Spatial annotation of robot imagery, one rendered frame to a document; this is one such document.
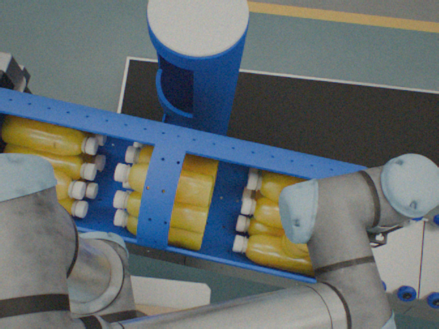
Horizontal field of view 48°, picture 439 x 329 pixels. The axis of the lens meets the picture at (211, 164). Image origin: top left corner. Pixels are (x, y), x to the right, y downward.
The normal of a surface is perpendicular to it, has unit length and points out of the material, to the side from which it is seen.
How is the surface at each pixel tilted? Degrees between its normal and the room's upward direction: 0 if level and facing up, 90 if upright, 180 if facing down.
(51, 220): 73
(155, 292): 0
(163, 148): 18
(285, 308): 36
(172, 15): 0
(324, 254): 46
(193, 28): 0
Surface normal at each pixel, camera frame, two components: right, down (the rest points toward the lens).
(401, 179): 0.06, -0.30
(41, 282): 0.81, -0.34
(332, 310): 0.43, -0.45
